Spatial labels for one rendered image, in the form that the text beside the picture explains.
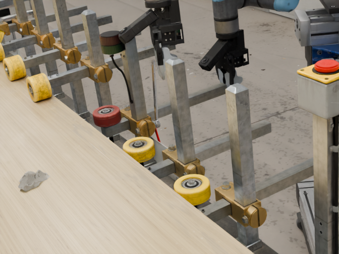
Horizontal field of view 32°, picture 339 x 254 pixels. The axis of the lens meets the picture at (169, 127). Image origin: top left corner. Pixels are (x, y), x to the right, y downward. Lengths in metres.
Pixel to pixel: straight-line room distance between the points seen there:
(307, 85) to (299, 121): 2.57
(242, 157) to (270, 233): 1.38
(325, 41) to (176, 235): 1.09
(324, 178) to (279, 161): 2.09
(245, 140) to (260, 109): 2.46
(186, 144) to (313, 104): 0.57
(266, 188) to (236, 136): 0.22
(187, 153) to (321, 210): 0.50
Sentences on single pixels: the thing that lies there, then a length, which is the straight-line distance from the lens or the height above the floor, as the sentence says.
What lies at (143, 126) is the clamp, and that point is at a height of 0.86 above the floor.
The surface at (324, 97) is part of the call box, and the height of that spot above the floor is 1.19.
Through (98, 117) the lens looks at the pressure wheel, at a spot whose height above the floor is 0.91.
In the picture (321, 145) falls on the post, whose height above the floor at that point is 1.09.
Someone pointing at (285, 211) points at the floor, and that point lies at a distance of 2.79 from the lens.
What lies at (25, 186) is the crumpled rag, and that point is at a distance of 1.42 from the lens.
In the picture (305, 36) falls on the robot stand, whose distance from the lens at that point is 2.06.
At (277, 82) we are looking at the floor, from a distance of 4.11.
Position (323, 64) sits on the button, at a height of 1.23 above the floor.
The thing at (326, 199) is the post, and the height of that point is 0.98.
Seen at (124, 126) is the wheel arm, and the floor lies 0.84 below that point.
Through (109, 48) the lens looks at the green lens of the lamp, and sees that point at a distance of 1.61.
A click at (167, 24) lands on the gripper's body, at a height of 1.16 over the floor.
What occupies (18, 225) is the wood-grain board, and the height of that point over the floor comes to 0.90.
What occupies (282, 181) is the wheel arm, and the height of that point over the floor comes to 0.82.
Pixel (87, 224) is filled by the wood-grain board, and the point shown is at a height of 0.90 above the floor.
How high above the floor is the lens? 1.60
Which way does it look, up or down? 26 degrees down
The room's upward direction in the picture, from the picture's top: 8 degrees counter-clockwise
